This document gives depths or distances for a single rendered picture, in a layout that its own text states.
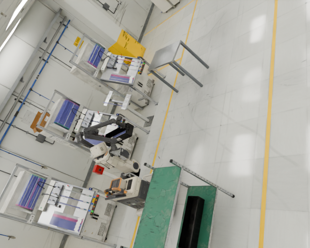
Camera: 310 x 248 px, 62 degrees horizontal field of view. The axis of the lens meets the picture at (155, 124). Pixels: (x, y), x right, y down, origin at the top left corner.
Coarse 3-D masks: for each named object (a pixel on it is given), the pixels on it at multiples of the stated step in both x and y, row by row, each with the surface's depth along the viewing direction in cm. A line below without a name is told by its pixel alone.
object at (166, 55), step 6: (174, 42) 455; (180, 42) 442; (162, 48) 480; (168, 48) 461; (174, 48) 444; (186, 48) 451; (156, 54) 488; (162, 54) 468; (168, 54) 450; (174, 54) 433; (192, 54) 461; (156, 60) 475; (162, 60) 456; (168, 60) 439; (198, 60) 470; (150, 66) 482; (156, 66) 462; (174, 66) 519; (180, 66) 438; (180, 72) 529; (186, 72) 447; (162, 78) 499; (192, 78) 455; (168, 84) 507; (198, 84) 466; (174, 90) 518
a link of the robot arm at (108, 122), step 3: (108, 120) 345; (111, 120) 346; (102, 123) 342; (105, 123) 344; (108, 123) 345; (111, 123) 346; (90, 126) 338; (93, 126) 338; (96, 126) 339; (99, 126) 340; (102, 126) 343; (87, 129) 331; (90, 129) 335; (93, 129) 337
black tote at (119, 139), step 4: (128, 124) 363; (116, 128) 382; (128, 128) 361; (132, 128) 366; (112, 132) 393; (116, 132) 392; (120, 132) 390; (128, 132) 359; (132, 132) 364; (108, 136) 404; (112, 136) 404; (120, 136) 365; (124, 136) 364; (128, 136) 362; (120, 140) 376; (108, 144) 392
